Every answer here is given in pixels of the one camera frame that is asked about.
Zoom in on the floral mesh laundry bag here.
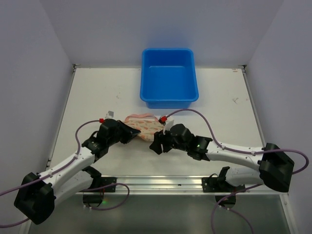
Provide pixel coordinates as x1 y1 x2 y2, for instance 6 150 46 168
123 113 164 142

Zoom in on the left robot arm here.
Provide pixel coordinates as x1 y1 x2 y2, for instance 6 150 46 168
14 118 140 224

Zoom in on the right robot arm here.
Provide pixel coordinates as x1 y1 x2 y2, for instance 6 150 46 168
150 124 294 193

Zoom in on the blue plastic bin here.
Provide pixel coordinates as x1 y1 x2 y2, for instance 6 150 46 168
140 48 199 109

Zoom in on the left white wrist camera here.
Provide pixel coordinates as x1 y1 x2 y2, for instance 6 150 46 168
98 111 114 123

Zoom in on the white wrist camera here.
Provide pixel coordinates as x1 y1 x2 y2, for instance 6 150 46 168
158 116 174 135
98 111 114 123

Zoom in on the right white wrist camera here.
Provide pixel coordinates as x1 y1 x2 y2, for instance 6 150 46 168
158 116 174 135

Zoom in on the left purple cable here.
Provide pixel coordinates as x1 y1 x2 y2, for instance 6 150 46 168
0 117 130 227

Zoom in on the purple cable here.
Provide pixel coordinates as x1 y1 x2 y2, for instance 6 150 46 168
165 108 310 234
0 117 130 227

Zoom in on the aluminium mounting rail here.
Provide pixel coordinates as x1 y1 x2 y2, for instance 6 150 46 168
73 175 288 195

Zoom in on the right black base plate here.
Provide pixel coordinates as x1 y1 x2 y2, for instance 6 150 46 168
201 174 245 208

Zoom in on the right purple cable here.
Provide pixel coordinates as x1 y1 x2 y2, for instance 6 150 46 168
165 108 310 234

